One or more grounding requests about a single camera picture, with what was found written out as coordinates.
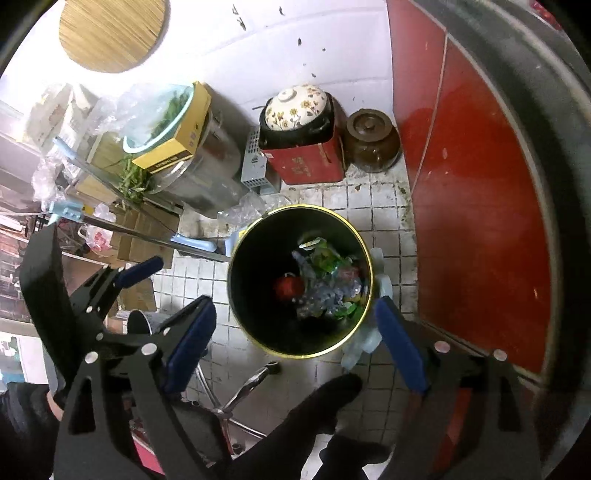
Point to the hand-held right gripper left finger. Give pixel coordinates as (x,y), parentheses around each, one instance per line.
(191,341)

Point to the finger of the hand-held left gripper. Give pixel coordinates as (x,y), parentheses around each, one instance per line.
(115,342)
(138,271)

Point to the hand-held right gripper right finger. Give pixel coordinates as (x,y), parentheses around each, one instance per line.
(399,341)

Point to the green wrapper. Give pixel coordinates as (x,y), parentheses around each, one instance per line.
(348,308)

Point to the black trash bin gold rim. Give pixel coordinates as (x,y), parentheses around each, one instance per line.
(258,314)

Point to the tall green snack packet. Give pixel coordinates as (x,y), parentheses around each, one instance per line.
(330,258)

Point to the person's left forearm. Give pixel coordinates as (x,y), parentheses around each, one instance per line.
(23,429)

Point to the grey metal cylinder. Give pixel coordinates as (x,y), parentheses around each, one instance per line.
(141,323)

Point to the stack of cardboard boxes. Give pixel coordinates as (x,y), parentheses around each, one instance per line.
(143,221)

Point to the red and white bag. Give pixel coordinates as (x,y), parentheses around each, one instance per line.
(99,230)

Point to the chrome chair base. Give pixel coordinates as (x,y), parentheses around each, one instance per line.
(249,383)

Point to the green plant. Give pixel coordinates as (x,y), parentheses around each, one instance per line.
(134,180)

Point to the crushed clear plastic bottle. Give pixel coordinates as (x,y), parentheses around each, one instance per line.
(323,290)

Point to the red can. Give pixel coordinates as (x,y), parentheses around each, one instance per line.
(288,287)

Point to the cluttered storage shelf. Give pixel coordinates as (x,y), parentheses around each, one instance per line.
(27,175)

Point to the large steel pot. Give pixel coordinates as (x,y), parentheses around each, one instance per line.
(212,170)

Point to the crumpled clear plastic wrap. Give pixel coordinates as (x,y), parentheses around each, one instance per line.
(249,210)

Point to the person's black trouser leg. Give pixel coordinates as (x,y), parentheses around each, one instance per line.
(295,429)

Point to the yellow cardboard box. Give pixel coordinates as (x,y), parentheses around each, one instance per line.
(180,134)

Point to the teal basin with greens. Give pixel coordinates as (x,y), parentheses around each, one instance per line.
(152,124)

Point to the grey remote-like box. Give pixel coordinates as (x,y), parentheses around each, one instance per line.
(256,166)

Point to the clear plastic bag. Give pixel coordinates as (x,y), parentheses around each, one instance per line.
(120,110)

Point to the red cabinet doors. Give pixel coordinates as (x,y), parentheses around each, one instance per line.
(471,184)

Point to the red box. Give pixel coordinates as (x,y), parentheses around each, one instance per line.
(304,161)

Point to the brown ceramic jar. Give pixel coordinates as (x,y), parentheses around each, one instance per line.
(371,141)

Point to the black pot with floral lid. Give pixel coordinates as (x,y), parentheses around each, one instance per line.
(295,110)

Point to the round wooden board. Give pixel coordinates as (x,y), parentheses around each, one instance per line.
(113,32)

